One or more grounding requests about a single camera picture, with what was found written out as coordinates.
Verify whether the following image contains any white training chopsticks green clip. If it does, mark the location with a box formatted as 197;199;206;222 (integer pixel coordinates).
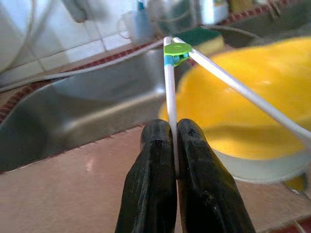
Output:
163;36;311;179

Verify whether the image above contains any green yellow sponge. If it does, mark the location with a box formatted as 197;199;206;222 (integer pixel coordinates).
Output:
173;26;225;55

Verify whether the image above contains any steel wall tap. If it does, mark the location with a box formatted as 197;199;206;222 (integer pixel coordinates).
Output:
62;0;109;24

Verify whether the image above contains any yellow bowl grey suction base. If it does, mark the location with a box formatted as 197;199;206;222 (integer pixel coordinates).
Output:
157;37;311;184

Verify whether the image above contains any clear toothbrush cup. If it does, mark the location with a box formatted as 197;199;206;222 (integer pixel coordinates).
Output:
116;9;156;46

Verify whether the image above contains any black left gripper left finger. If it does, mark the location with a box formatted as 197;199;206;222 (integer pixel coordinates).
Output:
115;118;177;233

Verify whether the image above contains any white detergent bottle yellow cap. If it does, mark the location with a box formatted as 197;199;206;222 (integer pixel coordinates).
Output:
200;0;229;26

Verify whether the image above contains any steel sink basin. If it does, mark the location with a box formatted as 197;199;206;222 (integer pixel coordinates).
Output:
0;48;171;172
218;2;311;48

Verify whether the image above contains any white drain hose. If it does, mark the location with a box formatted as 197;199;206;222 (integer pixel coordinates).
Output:
0;24;260;94

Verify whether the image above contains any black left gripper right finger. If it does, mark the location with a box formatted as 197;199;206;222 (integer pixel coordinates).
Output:
177;118;256;233

